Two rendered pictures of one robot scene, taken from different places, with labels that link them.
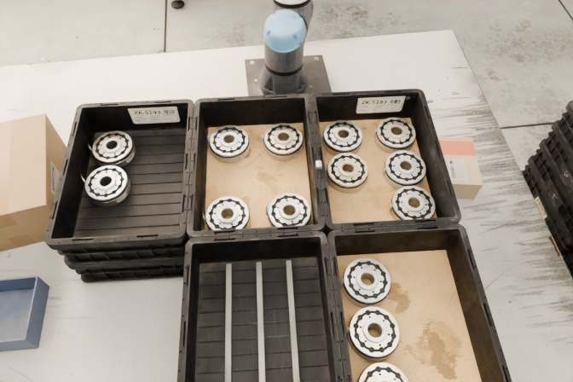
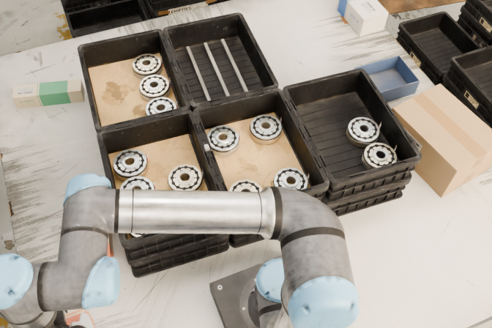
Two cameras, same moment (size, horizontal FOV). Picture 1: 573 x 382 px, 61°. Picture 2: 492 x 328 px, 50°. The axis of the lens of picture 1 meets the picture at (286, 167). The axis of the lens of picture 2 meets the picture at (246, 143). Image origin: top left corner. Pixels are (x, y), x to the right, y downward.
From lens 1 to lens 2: 1.61 m
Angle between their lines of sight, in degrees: 71
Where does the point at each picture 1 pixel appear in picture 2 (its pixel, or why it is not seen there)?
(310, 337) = (191, 84)
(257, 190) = (252, 157)
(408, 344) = (133, 91)
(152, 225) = (316, 118)
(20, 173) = (429, 122)
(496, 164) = not seen: hidden behind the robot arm
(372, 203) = (162, 166)
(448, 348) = (109, 94)
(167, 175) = (327, 154)
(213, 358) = (242, 66)
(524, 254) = (38, 196)
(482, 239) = not seen: hidden behind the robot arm
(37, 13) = not seen: outside the picture
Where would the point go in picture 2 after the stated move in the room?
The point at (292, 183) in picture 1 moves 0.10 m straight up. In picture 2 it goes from (228, 168) to (228, 148)
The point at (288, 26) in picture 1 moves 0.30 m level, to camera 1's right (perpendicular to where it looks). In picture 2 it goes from (274, 273) to (151, 304)
